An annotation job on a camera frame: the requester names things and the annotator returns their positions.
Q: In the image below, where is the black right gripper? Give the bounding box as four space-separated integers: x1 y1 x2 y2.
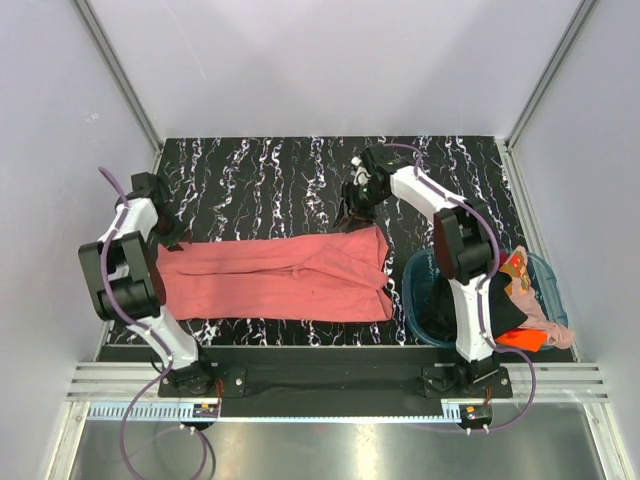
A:
332 182 388 235

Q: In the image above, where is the salmon pink t-shirt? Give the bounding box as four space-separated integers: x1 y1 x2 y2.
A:
157 227 393 323

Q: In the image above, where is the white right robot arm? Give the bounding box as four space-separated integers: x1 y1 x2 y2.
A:
333 144 499 397

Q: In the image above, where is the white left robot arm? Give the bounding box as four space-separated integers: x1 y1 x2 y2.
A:
78 167 216 396

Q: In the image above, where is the teal plastic laundry basket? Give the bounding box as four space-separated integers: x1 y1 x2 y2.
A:
402 249 570 352

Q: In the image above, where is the black t-shirt in basket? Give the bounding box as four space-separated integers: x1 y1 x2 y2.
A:
417 272 527 342

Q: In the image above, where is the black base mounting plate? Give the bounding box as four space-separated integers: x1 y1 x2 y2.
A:
157 344 512 400

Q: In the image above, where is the patterned red yellow garment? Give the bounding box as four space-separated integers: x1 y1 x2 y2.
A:
499 246 533 297

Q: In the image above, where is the orange garment in basket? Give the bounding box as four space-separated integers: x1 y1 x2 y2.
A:
495 328 547 352

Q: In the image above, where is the pale pink garment in basket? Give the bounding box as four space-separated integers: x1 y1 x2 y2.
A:
510 289 575 349

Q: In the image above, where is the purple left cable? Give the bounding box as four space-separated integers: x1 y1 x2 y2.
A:
97 166 216 480

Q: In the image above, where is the aluminium frame rail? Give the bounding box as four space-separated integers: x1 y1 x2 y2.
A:
66 362 608 403

